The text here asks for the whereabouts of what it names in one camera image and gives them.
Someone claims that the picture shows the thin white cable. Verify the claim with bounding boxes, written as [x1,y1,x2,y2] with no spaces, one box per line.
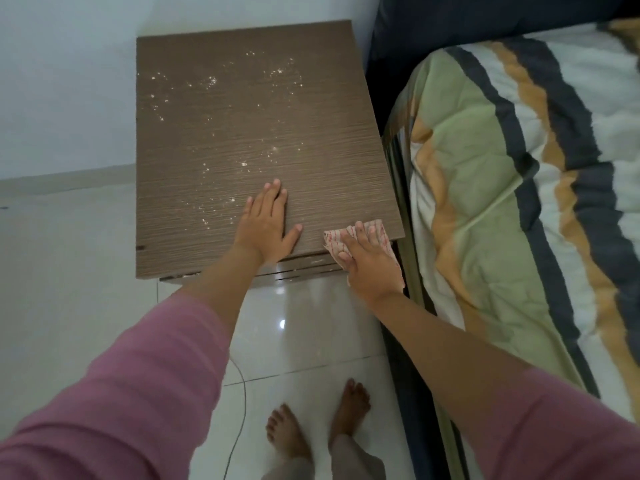
[226,356,249,480]

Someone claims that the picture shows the person's left forearm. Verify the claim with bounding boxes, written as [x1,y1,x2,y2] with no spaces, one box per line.
[0,244,266,480]

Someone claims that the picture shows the person's right forearm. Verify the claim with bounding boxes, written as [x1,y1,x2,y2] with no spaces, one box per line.
[372,290,640,480]

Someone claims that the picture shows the person's left hand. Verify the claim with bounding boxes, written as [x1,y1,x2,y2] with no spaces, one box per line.
[234,179,304,266]

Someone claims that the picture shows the person's right hand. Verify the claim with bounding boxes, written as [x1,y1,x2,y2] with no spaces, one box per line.
[333,221,405,304]

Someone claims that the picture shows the gold metal bed frame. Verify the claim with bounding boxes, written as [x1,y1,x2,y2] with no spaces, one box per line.
[381,117,468,480]

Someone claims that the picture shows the white red patterned cleaning cloth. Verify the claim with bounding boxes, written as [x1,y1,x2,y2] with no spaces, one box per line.
[322,219,404,286]

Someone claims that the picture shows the brown wooden nightstand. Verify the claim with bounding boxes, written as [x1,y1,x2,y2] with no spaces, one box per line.
[135,20,406,291]

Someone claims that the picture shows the person's left foot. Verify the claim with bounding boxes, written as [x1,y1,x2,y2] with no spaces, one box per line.
[265,403,314,465]

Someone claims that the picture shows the dark navy mattress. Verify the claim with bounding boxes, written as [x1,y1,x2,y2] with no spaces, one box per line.
[366,0,640,140]

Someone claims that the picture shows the striped quilted blanket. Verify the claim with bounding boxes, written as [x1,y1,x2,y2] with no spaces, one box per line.
[395,17,640,428]

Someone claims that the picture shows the person's foot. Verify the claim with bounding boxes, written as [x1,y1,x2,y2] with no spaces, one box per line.
[327,378,372,451]
[265,403,314,465]

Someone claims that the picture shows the scattered white crumbs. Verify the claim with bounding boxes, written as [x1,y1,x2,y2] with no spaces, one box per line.
[145,50,306,230]

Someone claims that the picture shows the person's right foot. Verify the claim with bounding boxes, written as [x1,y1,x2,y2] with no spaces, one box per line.
[327,378,372,451]

